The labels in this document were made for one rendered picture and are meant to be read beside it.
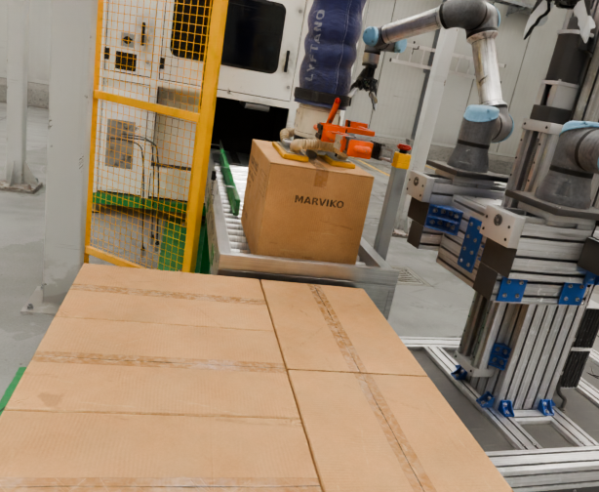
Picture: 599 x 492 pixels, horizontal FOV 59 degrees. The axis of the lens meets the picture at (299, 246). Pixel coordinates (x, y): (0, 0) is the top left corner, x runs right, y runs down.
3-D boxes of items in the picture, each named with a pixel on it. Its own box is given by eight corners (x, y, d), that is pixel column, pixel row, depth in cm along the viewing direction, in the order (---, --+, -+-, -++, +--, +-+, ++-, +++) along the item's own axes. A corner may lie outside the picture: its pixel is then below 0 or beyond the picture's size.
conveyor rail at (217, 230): (202, 176, 411) (205, 152, 405) (209, 177, 412) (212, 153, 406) (212, 302, 197) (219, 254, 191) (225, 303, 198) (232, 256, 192)
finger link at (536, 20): (534, 43, 131) (564, 12, 125) (521, 38, 128) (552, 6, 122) (527, 34, 133) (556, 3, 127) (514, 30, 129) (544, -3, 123)
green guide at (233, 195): (209, 157, 407) (210, 146, 404) (222, 159, 409) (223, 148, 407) (218, 213, 259) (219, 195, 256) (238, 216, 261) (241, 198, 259)
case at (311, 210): (240, 221, 255) (252, 139, 243) (319, 229, 265) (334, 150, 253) (254, 266, 200) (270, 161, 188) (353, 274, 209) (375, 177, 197)
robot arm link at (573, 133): (576, 168, 157) (591, 122, 153) (608, 177, 145) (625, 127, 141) (540, 162, 155) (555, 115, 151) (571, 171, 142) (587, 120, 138)
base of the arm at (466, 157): (472, 166, 207) (479, 142, 204) (495, 174, 194) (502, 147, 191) (439, 161, 203) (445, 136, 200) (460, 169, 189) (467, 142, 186)
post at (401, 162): (351, 335, 283) (393, 150, 253) (363, 336, 284) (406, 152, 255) (355, 342, 276) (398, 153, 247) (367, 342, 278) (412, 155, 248)
